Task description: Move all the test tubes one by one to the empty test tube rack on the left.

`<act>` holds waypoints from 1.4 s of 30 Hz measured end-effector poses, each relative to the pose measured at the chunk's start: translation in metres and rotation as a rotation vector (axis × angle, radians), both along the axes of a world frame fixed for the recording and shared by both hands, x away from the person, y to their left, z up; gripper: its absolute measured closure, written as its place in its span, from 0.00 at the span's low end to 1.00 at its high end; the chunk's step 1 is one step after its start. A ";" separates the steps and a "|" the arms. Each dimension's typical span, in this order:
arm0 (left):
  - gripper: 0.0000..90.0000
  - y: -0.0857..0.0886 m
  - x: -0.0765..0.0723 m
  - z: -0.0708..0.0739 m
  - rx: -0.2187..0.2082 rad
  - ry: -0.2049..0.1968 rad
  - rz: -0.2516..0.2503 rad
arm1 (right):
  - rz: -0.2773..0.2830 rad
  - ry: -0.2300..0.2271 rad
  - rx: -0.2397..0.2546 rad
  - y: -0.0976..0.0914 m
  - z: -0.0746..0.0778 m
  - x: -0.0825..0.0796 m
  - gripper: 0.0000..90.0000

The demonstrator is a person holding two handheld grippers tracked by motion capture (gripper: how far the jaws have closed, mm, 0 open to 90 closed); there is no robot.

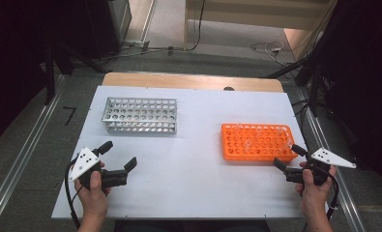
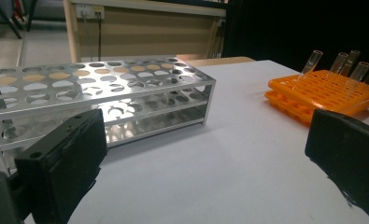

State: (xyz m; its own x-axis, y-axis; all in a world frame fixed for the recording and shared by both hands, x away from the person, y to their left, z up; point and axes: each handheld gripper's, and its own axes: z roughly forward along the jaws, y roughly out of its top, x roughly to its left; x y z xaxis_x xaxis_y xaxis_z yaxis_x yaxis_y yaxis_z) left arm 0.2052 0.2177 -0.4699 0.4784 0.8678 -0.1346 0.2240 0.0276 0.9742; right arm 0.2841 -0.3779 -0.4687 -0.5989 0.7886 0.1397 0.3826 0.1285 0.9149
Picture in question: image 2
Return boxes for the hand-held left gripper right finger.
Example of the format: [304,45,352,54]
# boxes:
[305,108,369,224]

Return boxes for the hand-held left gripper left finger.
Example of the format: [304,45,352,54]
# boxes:
[14,107,108,224]

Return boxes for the orange plastic test tube rack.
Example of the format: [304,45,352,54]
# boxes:
[264,69,369,126]

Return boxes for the silver metal test tube rack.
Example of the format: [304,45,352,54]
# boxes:
[0,57,217,175]

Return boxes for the black curtain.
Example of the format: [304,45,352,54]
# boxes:
[221,0,369,105]

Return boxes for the black stand legs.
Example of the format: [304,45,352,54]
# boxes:
[0,0,38,40]

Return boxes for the wooden table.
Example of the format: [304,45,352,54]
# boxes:
[176,55,256,67]

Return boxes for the black hanging cable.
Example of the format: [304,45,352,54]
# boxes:
[96,12,103,62]

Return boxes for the white wall power outlet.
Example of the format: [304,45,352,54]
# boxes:
[76,4,106,20]

